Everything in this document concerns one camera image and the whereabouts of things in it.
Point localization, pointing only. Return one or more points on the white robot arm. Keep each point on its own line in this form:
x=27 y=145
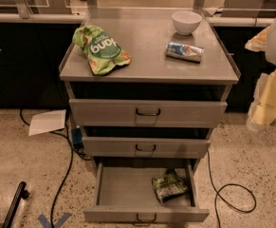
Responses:
x=262 y=111

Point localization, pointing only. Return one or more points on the grey metal drawer cabinet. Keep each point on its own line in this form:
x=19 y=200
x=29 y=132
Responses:
x=151 y=75

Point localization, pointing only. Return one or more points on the white bowl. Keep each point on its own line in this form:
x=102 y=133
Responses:
x=186 y=22

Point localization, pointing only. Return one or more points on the blue power adapter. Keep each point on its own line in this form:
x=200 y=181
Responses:
x=77 y=138

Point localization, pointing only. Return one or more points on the grey drawer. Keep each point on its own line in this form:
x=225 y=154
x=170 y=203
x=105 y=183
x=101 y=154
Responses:
x=124 y=193
x=140 y=113
x=145 y=147

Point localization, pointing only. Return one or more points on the black bar on floor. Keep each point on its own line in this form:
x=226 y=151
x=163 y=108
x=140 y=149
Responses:
x=21 y=194

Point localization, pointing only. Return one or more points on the green jalapeno chip bag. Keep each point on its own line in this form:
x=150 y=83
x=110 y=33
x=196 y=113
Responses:
x=169 y=186

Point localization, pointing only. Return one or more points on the bottom grey drawer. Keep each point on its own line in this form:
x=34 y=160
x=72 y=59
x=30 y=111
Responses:
x=124 y=193

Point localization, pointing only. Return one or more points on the middle grey drawer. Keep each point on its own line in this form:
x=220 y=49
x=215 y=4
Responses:
x=145 y=147

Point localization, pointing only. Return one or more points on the light green snack bag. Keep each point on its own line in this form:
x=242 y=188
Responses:
x=103 y=53

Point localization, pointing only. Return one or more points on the dark counter cabinets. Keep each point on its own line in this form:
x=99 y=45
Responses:
x=30 y=55

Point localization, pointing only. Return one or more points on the top grey drawer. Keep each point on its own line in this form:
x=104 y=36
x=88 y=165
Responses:
x=140 y=113

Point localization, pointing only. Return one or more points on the blue silver snack packet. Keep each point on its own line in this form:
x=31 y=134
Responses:
x=184 y=52

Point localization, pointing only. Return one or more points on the white paper sheet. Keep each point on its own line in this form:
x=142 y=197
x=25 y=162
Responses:
x=47 y=122

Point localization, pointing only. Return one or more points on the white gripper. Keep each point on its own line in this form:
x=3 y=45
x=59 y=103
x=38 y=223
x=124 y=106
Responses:
x=263 y=109

